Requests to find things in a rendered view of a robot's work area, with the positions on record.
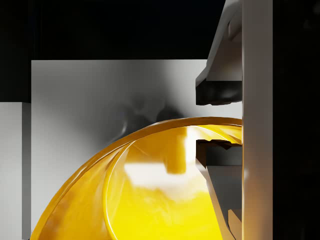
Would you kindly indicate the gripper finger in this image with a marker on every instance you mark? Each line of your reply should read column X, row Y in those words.
column 225, row 175
column 220, row 92

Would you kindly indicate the yellow bowl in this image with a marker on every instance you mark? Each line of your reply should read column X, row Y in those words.
column 150, row 200

